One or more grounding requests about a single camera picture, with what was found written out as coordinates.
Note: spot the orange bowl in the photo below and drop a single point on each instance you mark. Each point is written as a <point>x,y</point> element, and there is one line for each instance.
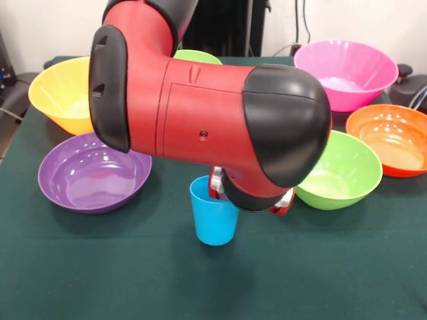
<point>390,133</point>

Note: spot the black office chair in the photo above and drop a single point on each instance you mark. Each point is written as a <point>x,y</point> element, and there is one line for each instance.
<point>408,90</point>
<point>20,90</point>

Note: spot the dark green tablecloth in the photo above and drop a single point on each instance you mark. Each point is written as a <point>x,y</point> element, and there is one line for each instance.
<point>133,266</point>

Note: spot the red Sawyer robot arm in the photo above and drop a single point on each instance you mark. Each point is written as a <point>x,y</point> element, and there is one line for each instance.
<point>207,110</point>

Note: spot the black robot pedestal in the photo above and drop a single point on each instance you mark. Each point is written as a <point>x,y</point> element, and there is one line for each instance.
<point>227,26</point>

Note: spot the purple bowl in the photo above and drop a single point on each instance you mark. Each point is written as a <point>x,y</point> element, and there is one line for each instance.
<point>90,173</point>

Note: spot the yellow bowl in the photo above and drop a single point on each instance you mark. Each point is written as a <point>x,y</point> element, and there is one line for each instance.
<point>60,93</point>

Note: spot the black computer box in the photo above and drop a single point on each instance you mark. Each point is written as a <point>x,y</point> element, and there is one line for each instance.
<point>6,66</point>

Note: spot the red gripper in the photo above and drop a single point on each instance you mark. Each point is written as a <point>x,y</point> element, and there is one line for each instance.
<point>217,181</point>

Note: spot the green bowl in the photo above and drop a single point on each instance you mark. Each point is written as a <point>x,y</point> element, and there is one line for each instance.
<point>343,166</point>
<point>197,56</point>

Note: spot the pink bowl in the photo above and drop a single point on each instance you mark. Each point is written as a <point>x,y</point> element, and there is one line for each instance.
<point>353,63</point>

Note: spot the blue cup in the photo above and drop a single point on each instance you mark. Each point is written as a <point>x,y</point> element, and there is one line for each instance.
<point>213,223</point>

